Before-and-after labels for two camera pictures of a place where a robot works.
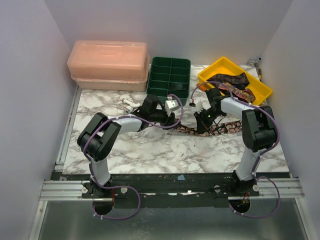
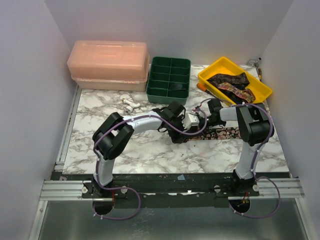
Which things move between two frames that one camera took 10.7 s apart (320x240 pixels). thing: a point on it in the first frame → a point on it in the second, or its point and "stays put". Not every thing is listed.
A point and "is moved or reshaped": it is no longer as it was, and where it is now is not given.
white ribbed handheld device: [128, 108] stays put
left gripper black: [168, 121] → [176, 137]
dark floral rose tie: [229, 127] is moved or reshaped
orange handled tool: [202, 87] stays put
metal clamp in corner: [254, 62] stays put
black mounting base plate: [169, 190] stays put
